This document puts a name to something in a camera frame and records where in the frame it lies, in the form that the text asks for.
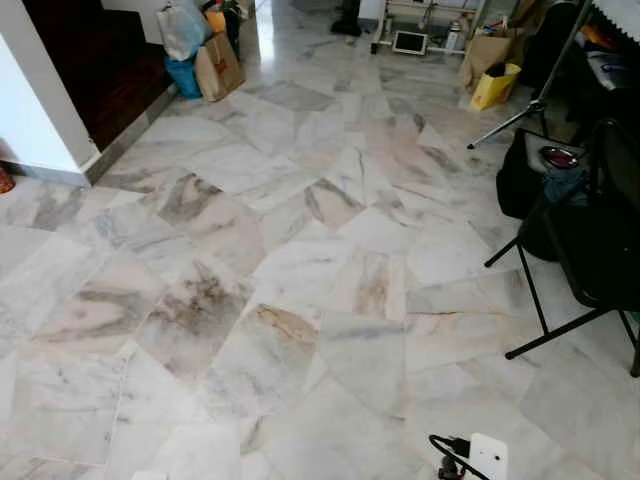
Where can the blue cloth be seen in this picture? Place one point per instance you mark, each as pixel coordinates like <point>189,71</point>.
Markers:
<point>565,183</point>

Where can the red round bowl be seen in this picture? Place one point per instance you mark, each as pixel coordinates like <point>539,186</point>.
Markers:
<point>559,157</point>

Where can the black bag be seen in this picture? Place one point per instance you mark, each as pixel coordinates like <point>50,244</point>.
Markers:
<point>515,175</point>

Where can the black tripod stand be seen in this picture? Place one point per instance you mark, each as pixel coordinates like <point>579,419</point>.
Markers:
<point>540,103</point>

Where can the yellow shopping bag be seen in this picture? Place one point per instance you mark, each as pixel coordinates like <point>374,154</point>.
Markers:
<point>493,88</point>

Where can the white lace tablecloth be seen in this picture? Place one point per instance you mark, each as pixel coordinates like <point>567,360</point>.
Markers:
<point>620,12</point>

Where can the large brown paper bag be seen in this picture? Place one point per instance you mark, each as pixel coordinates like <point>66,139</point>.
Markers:
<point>485,48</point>

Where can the white framed tablet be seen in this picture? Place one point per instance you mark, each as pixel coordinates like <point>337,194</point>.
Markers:
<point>410,42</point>

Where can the white metal rack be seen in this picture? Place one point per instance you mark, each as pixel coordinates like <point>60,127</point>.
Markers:
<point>430,12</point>

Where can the black shoe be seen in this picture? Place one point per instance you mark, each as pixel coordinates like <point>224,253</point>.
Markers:
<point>346,25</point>

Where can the small brown paper bag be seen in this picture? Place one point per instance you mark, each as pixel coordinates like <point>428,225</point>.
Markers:
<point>220,68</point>

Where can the orange bag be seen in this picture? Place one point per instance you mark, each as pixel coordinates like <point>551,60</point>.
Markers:
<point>215,20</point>

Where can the blue bag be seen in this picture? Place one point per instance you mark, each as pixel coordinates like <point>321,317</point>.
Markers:
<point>182,78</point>

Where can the white plastic bag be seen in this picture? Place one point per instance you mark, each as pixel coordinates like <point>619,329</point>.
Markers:
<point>183,28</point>

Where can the orange object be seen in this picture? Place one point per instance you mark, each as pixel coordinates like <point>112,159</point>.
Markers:
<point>4,180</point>

